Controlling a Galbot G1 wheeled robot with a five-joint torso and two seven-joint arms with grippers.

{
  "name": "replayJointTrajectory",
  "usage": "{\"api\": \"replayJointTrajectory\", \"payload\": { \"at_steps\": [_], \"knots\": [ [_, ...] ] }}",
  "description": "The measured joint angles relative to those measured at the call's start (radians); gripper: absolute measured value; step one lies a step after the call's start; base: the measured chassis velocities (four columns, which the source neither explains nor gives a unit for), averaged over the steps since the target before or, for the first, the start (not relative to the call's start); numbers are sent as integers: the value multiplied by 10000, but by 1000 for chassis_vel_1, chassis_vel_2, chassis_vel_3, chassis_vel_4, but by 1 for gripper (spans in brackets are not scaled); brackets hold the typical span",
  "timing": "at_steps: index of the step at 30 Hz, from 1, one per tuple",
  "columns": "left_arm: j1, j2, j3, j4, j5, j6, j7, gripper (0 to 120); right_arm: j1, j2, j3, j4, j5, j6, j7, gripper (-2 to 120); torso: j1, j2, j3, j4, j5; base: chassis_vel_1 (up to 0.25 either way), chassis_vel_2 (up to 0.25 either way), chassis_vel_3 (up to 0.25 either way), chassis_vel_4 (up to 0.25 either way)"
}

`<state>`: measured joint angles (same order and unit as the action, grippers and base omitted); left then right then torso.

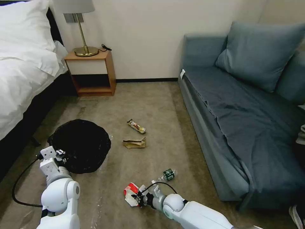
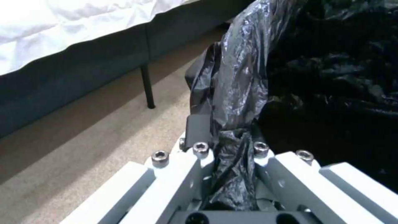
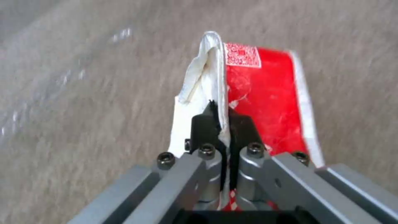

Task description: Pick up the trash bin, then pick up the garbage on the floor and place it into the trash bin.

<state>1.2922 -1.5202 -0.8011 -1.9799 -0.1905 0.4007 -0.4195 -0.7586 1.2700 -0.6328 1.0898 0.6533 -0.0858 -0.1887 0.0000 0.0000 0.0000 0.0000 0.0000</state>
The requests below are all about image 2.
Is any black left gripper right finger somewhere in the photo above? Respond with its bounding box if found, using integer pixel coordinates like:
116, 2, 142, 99
250, 126, 398, 224

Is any white bed duvet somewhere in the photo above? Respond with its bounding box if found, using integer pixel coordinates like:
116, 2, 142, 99
0, 0, 191, 76

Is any black plastic trash bag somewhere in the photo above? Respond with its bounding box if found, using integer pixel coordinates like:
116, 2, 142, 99
185, 0, 398, 212

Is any black bed leg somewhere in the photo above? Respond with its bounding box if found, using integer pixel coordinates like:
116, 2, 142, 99
140, 65, 156, 110

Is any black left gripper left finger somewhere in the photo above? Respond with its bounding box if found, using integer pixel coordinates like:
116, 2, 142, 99
58, 114, 220, 224

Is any dark blue bed frame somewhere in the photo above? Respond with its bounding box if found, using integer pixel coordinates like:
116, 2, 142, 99
0, 0, 253, 139

